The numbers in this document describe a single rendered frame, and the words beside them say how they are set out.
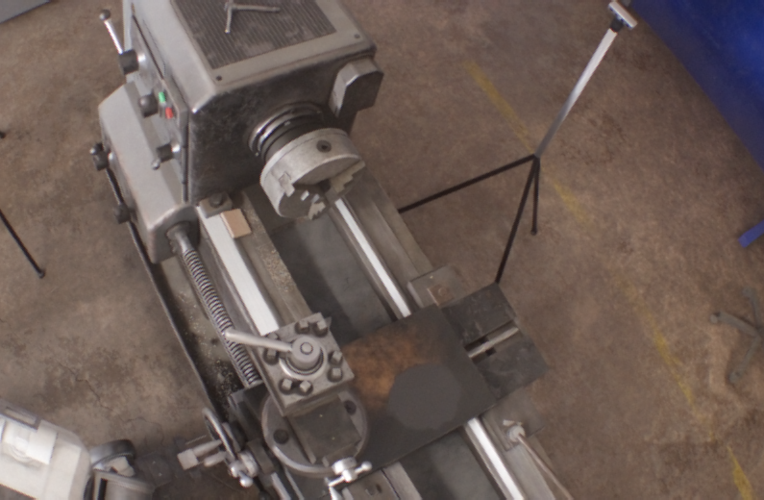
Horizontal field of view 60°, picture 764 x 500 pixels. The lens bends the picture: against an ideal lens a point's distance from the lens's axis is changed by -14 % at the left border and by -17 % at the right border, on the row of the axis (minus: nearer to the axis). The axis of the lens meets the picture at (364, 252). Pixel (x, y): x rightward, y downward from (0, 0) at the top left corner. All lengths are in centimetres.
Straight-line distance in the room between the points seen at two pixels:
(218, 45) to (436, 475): 126
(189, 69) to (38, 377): 149
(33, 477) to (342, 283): 121
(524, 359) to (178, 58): 121
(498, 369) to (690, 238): 202
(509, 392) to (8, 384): 185
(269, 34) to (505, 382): 109
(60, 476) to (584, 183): 292
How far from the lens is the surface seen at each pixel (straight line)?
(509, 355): 210
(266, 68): 182
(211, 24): 191
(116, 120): 241
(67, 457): 140
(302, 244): 226
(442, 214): 329
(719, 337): 372
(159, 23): 198
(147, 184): 225
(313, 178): 186
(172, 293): 252
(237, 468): 185
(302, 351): 162
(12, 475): 138
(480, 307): 212
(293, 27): 192
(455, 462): 212
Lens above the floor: 270
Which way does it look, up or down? 60 degrees down
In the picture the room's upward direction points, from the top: 22 degrees clockwise
